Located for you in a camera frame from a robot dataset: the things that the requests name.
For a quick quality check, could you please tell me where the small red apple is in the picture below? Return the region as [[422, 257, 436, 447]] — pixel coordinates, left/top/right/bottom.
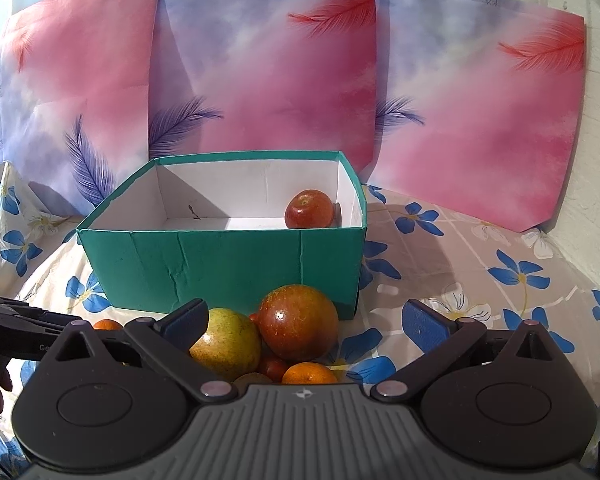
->
[[284, 190, 335, 229]]

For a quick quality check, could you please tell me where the small red cherry tomato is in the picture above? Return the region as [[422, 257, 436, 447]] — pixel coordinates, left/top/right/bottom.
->
[[258, 351, 289, 384]]

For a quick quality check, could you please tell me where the left pink feather bag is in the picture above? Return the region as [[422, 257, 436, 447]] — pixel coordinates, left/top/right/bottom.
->
[[0, 0, 158, 216]]

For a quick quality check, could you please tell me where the teal cardboard box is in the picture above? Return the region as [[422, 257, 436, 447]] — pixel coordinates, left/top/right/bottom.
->
[[78, 151, 367, 320]]

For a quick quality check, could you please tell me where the brown kiwi fruit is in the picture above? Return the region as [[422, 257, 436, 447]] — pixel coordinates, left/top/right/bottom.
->
[[234, 372, 273, 396]]

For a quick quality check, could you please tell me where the right pink feather bag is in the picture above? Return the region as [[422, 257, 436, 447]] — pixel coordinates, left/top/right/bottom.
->
[[362, 0, 586, 232]]

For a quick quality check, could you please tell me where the pink feather bag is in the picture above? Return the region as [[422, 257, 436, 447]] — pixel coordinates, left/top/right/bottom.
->
[[362, 0, 586, 232], [0, 0, 158, 216], [148, 0, 376, 169]]

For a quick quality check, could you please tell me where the large red-orange mango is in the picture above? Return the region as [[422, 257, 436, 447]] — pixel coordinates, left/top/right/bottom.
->
[[257, 284, 339, 362]]

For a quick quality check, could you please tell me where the yellow-green mango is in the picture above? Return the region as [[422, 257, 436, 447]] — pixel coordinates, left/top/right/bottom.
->
[[189, 308, 262, 382]]

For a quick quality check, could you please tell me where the middle pink feather bag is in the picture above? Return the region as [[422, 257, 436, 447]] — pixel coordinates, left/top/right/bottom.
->
[[148, 0, 376, 169]]

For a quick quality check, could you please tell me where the blue floral bed sheet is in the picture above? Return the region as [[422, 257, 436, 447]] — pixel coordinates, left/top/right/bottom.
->
[[0, 159, 600, 480]]

